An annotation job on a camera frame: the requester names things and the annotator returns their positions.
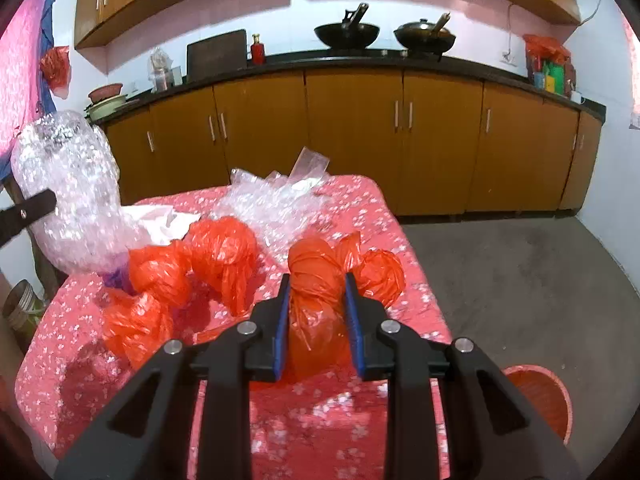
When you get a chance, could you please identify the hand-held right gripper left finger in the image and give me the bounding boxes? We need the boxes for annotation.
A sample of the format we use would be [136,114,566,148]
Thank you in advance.
[55,273,292,480]

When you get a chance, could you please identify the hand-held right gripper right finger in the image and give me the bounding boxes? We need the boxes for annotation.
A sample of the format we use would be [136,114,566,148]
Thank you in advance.
[344,272,584,480]

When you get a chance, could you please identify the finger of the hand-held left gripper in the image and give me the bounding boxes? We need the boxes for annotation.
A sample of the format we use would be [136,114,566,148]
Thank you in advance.
[0,189,58,249]

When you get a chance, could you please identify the large bubble wrap roll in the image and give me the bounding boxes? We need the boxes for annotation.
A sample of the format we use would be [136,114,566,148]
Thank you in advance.
[10,109,151,277]

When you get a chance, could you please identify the long orange plastic bag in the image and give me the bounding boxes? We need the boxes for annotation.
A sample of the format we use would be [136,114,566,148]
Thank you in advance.
[286,234,362,382]

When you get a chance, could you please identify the small knotted orange plastic bag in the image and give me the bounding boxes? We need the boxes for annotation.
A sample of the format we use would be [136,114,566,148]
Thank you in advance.
[337,231,406,307]

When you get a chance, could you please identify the purple plastic bag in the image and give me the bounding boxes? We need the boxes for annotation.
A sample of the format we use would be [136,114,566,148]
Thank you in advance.
[104,266,135,295]

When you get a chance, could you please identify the bubble wrap sheet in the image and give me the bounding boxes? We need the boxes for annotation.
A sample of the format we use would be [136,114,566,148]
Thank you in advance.
[210,177,331,262]

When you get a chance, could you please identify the red plastic basket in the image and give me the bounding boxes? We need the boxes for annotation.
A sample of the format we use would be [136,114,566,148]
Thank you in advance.
[501,364,574,447]

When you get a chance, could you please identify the red floral tablecloth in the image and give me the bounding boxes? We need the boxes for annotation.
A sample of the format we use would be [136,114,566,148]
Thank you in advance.
[15,174,454,480]

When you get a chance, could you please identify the metal bucket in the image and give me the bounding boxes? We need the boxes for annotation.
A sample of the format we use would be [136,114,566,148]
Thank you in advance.
[2,279,47,342]

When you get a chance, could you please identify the white paper sheet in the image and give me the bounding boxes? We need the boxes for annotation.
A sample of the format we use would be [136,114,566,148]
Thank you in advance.
[121,206,202,247]

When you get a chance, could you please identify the stack of bowls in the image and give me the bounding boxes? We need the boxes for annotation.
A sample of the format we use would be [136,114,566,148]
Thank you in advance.
[84,82,141,122]

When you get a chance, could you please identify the hanging orange plastic bag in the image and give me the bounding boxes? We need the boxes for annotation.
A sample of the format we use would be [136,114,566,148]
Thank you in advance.
[39,44,71,95]

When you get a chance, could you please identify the pink curtain with blue edge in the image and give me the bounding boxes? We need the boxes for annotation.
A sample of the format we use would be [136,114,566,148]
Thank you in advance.
[0,0,57,162]

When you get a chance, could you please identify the small clear plastic bag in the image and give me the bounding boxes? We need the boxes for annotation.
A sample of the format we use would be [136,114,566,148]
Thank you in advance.
[287,147,331,193]

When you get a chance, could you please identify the wooden lower kitchen cabinets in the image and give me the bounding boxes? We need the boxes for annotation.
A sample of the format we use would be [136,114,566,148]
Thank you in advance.
[94,67,604,219]

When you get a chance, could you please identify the jar wrapped in plastic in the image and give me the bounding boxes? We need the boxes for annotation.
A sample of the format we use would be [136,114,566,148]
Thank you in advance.
[148,47,184,94]

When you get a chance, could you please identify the dark cutting board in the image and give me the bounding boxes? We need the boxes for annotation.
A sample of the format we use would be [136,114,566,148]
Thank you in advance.
[186,28,249,84]

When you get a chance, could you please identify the black kitchen countertop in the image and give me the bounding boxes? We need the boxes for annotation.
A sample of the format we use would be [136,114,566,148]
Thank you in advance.
[91,51,607,124]

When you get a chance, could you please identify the black open wok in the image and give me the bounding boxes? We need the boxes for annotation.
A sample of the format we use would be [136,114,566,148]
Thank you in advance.
[313,2,380,51]

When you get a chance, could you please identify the black wok with lid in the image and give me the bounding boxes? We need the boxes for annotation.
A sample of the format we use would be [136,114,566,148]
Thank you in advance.
[393,11,457,56]

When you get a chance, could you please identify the green yellow container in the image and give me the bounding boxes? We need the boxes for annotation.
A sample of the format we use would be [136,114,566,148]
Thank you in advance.
[543,61,567,94]

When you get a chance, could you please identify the orange bag on containers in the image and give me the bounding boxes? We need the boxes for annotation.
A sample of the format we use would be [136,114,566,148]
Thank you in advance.
[522,33,572,66]

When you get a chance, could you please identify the floral window curtain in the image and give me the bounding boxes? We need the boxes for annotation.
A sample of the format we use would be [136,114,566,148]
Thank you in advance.
[621,9,640,132]

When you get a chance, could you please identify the wall cable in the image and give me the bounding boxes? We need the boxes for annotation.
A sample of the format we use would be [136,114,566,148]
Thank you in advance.
[579,0,609,25]

